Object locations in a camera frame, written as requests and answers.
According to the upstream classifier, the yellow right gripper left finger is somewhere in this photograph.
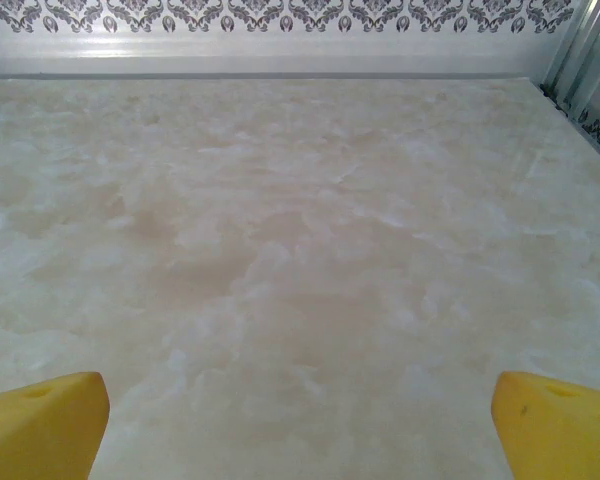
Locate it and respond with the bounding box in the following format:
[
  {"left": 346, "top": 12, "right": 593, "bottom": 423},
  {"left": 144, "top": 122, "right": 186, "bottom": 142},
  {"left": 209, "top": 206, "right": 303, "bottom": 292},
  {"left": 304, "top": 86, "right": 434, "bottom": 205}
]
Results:
[{"left": 0, "top": 370, "right": 112, "bottom": 480}]

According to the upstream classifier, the thin aluminium edge rail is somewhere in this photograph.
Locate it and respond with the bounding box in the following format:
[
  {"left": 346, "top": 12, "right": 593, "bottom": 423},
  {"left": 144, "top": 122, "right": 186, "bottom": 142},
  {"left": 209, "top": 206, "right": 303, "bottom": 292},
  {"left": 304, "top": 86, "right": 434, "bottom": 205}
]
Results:
[{"left": 0, "top": 32, "right": 556, "bottom": 81}]

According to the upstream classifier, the aluminium frame post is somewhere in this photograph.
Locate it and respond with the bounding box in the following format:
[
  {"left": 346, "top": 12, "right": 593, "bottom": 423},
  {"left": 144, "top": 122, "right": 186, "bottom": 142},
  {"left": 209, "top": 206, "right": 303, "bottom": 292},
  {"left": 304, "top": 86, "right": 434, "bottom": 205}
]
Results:
[{"left": 542, "top": 0, "right": 600, "bottom": 119}]

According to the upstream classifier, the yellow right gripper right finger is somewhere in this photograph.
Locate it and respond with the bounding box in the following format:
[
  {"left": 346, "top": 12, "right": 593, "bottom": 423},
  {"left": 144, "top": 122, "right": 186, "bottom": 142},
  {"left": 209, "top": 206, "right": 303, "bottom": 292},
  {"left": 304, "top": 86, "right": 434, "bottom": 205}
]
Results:
[{"left": 490, "top": 369, "right": 600, "bottom": 480}]

